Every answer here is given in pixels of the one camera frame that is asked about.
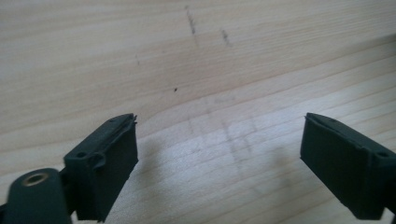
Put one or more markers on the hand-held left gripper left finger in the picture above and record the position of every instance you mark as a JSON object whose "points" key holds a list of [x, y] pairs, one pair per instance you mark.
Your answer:
{"points": [[102, 168]]}

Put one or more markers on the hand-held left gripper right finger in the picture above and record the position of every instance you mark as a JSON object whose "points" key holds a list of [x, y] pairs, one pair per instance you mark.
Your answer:
{"points": [[345, 168]]}

